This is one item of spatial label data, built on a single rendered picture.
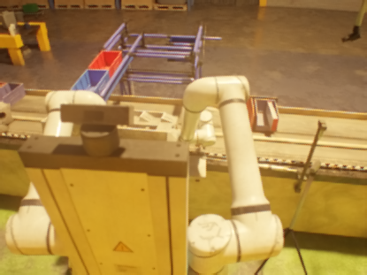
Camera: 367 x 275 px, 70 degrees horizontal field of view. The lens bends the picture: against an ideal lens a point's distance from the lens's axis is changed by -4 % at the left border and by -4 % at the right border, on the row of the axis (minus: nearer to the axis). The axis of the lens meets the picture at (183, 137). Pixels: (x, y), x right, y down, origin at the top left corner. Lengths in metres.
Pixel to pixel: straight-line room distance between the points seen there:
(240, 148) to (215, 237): 0.35
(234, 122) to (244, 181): 0.24
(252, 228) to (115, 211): 0.53
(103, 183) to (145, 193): 0.09
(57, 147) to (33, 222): 0.58
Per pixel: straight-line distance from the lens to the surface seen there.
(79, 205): 0.68
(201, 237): 0.97
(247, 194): 1.04
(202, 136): 1.68
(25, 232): 1.14
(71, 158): 0.57
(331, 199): 2.37
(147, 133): 1.96
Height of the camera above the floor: 2.12
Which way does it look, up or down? 37 degrees down
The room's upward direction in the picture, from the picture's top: straight up
